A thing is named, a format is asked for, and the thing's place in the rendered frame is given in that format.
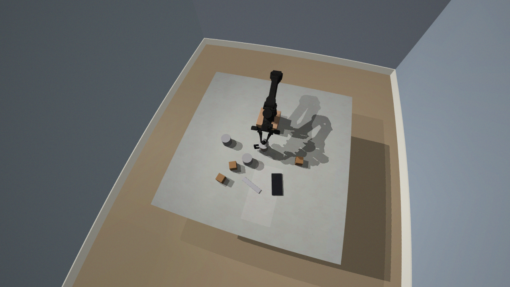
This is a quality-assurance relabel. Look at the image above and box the light grey flat bar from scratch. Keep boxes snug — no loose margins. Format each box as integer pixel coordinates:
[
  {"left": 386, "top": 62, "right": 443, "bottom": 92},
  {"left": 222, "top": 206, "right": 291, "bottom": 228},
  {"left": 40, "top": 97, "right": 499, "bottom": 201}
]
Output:
[{"left": 242, "top": 177, "right": 261, "bottom": 193}]

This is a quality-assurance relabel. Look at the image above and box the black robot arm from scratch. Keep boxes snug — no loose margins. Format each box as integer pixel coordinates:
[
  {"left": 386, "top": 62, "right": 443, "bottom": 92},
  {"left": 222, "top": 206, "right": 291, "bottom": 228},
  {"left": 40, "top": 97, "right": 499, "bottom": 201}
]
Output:
[{"left": 261, "top": 71, "right": 283, "bottom": 131}]

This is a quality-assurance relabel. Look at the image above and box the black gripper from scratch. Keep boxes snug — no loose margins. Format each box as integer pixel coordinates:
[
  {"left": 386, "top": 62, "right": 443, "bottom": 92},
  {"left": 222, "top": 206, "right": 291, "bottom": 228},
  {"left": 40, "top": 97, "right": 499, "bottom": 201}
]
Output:
[{"left": 251, "top": 119, "right": 280, "bottom": 143}]

